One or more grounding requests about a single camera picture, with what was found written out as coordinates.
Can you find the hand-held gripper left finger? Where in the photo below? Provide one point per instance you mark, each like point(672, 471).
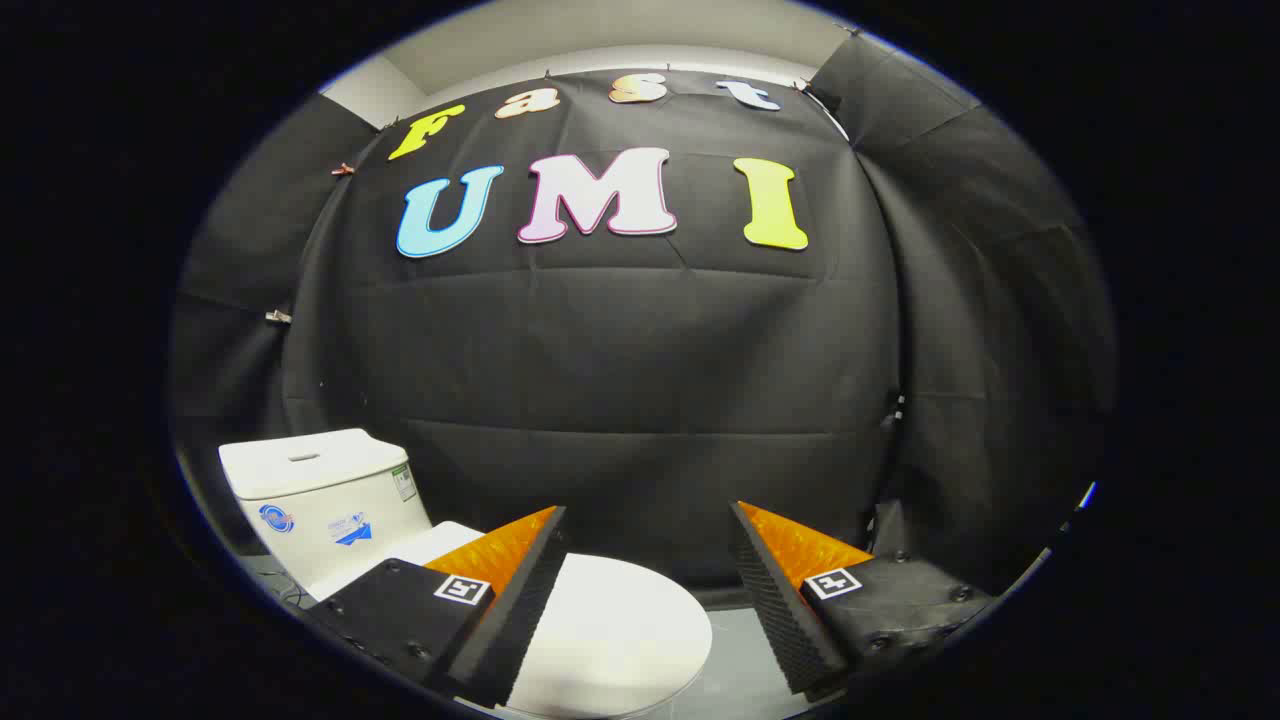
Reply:
point(525, 600)

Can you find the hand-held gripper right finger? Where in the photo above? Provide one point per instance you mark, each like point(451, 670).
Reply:
point(775, 600)

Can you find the black backdrop cloth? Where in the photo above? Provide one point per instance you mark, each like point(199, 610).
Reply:
point(620, 350)

